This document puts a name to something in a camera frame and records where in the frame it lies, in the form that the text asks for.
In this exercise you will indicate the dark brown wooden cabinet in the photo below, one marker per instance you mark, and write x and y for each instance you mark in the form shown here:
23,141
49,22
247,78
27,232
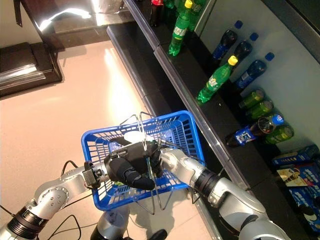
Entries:
25,75

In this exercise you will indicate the silver robot leg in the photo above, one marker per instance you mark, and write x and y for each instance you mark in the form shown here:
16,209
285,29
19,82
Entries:
157,236
110,225

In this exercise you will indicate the Pepsi cola bottle blue cap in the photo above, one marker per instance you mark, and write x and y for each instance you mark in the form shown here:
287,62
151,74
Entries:
225,45
250,75
242,51
245,136

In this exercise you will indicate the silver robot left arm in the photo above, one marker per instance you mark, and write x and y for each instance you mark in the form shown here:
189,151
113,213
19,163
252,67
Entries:
50,195

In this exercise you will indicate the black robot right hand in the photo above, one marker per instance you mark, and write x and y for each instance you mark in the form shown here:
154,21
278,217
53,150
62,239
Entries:
140,137

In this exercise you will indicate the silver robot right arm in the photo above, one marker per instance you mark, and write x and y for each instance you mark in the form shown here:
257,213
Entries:
225,190

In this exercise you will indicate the blue plastic shopping basket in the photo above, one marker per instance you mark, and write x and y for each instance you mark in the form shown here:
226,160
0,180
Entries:
98,200

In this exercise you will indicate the blue cookie box dessert print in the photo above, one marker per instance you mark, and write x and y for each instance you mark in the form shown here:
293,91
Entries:
287,176

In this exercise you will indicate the green Sprite bottle yellow cap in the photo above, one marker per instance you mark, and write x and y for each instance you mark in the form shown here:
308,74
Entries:
170,3
215,80
178,32
197,12

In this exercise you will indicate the silver robot left leg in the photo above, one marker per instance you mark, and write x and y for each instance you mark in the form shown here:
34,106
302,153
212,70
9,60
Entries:
110,225

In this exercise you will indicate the Coca-Cola bottle red cap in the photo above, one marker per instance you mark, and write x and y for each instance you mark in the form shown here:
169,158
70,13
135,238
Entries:
156,15

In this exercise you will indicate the dark blue cookie box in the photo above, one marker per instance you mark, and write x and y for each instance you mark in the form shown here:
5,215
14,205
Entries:
311,151
287,158

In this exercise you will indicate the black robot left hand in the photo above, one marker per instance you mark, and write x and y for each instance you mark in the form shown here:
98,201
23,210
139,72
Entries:
127,162

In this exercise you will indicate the dark brown wooden post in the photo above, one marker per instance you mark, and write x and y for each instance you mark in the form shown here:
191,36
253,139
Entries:
37,25

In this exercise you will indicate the silver robot right leg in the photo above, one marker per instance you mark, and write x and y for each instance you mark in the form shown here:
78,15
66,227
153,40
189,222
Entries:
157,236

